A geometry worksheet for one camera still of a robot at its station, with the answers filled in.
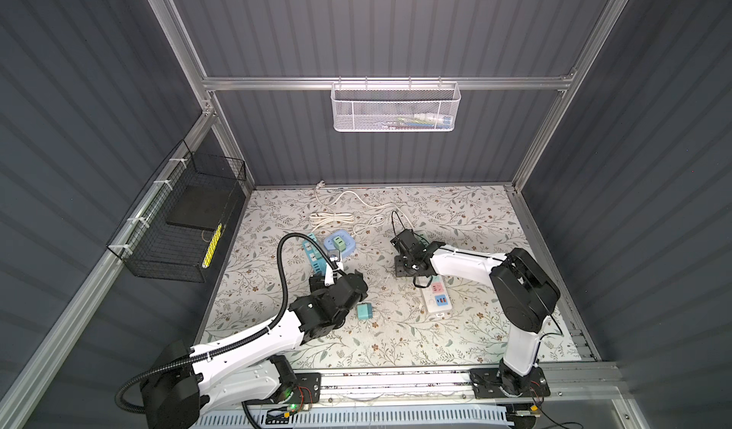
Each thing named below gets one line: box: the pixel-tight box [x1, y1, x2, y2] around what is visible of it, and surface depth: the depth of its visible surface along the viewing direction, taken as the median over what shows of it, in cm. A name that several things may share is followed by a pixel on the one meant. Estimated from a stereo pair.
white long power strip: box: [423, 274, 453, 314], surface depth 88 cm
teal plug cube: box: [356, 303, 373, 320], surface depth 86 cm
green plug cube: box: [332, 235, 346, 251], surface depth 98 cm
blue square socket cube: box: [324, 229, 356, 259], surface depth 101 cm
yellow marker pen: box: [202, 223, 223, 269], surface depth 70 cm
